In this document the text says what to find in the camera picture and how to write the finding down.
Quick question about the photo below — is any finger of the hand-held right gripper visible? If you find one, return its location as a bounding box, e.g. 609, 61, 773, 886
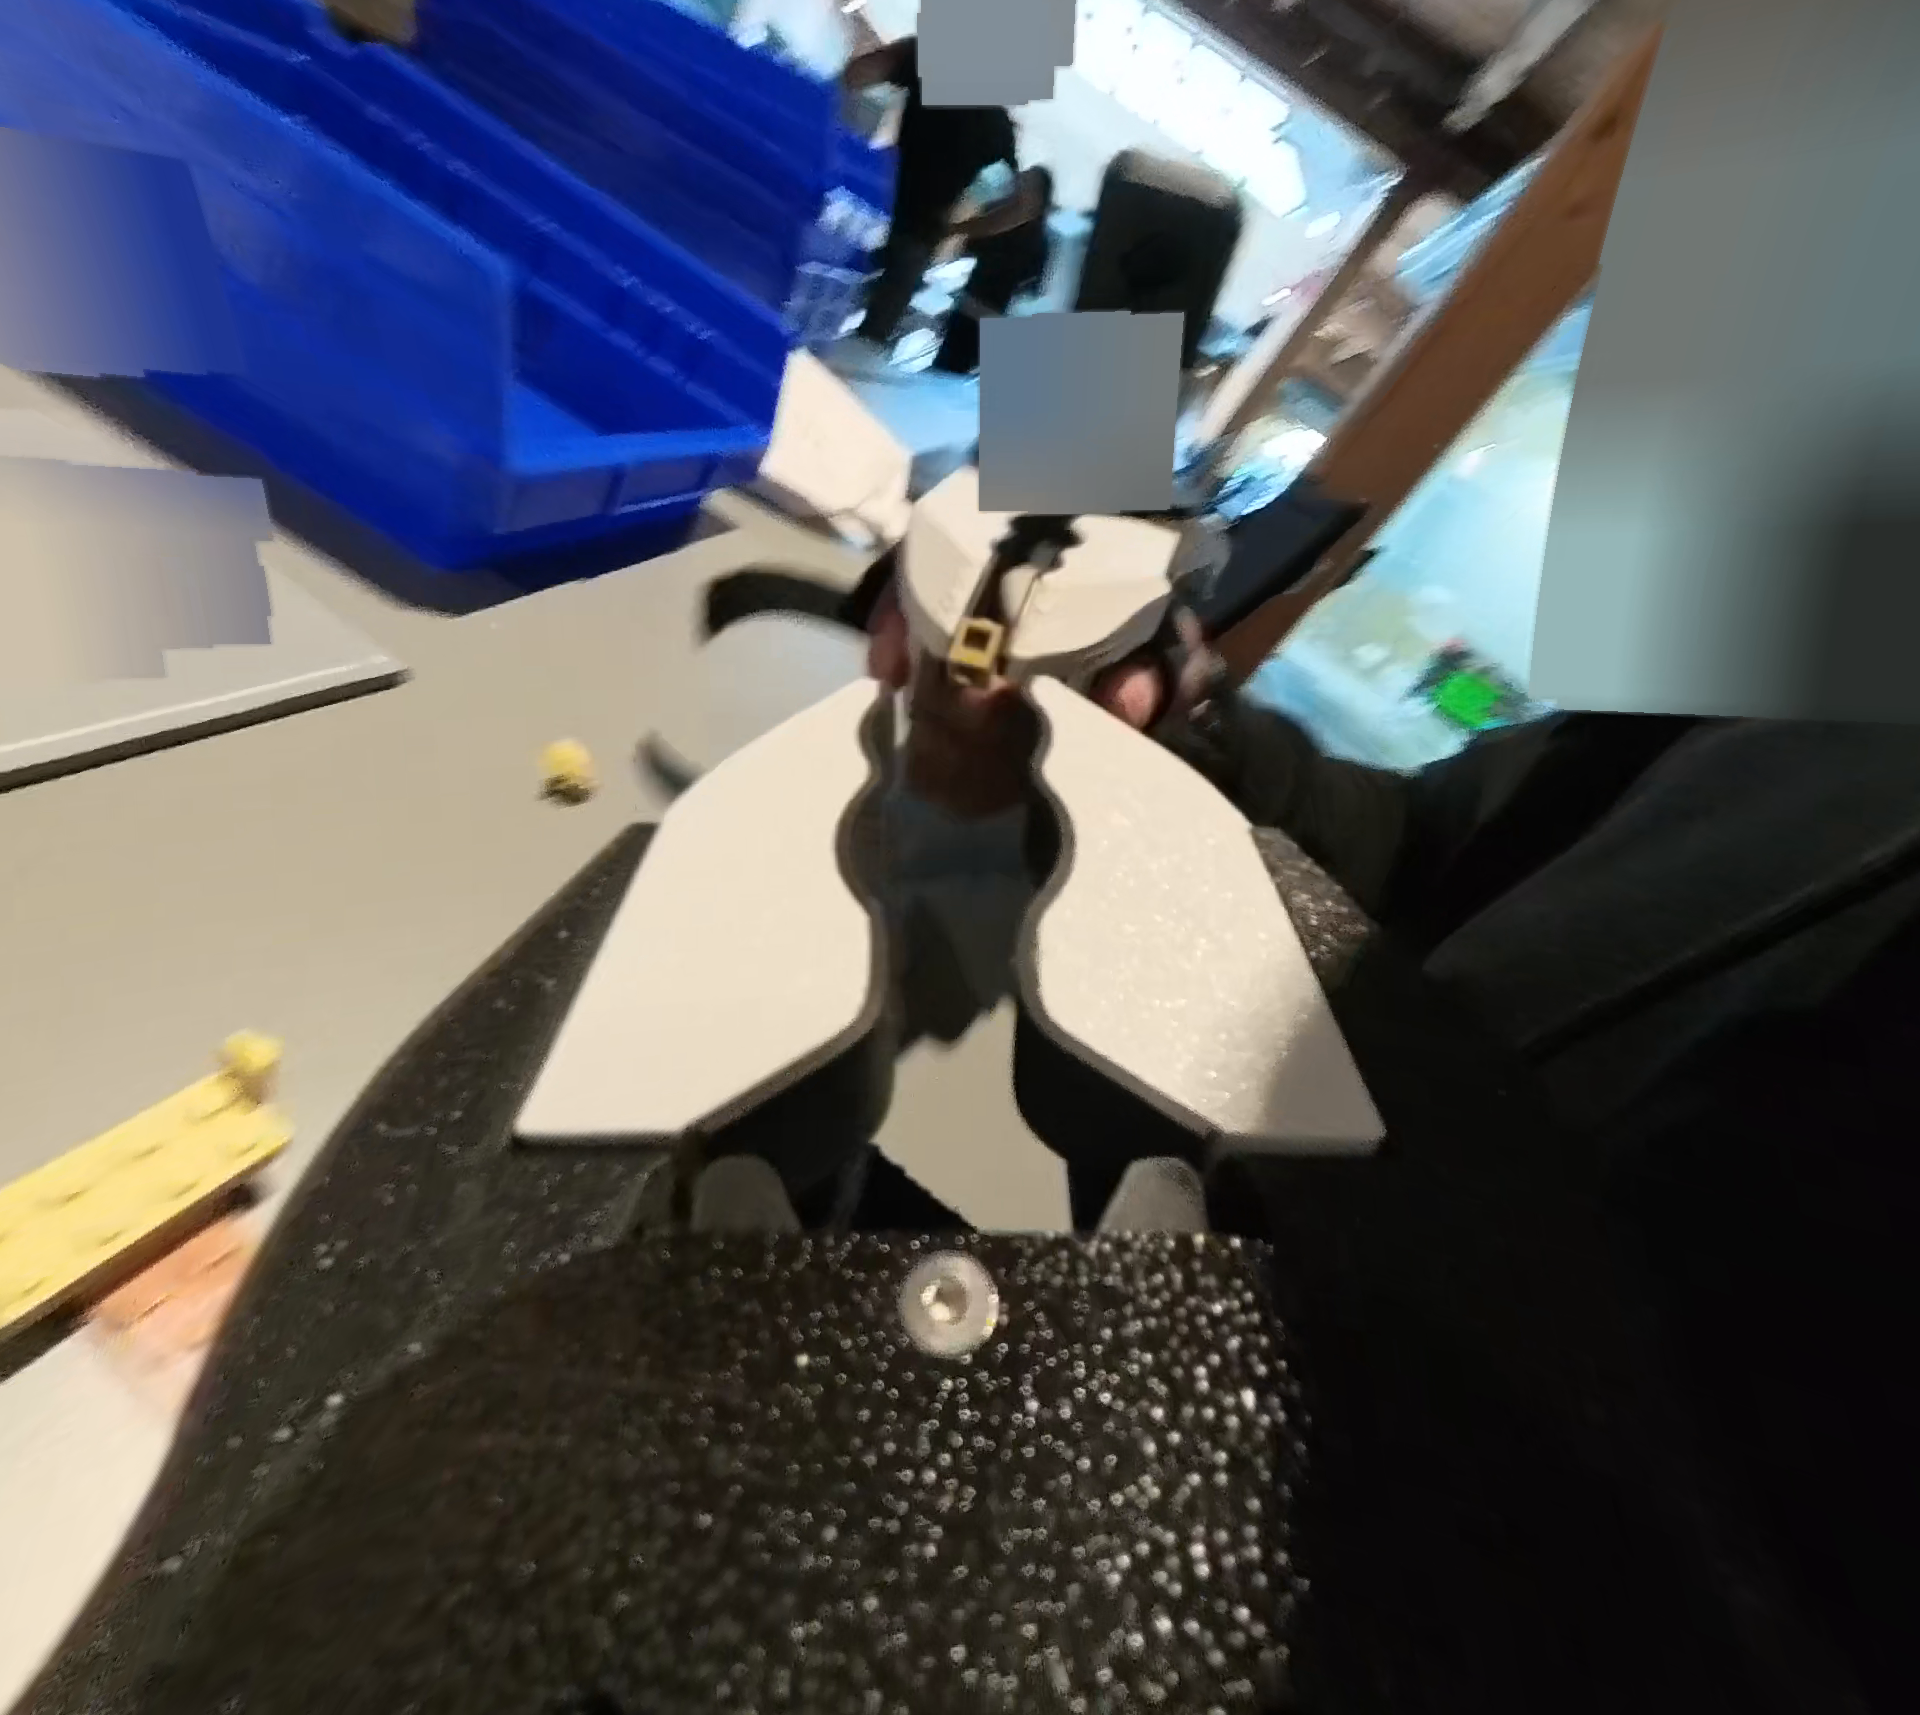
1005, 517, 1224, 688
897, 475, 1038, 682

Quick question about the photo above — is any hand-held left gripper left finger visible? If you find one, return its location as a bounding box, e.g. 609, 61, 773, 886
513, 684, 896, 1154

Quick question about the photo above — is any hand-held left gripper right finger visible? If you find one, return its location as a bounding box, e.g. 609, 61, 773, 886
1008, 690, 1392, 1166

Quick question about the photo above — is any grey desk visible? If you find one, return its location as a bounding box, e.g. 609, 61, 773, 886
0, 353, 1261, 1658

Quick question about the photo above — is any person's right hand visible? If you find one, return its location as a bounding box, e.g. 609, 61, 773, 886
864, 600, 1231, 734

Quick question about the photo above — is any wooden support pillar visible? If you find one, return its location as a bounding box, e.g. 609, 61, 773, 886
1212, 31, 1669, 686

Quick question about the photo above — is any blue plastic bin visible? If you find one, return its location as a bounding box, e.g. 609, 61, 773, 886
0, 0, 908, 585

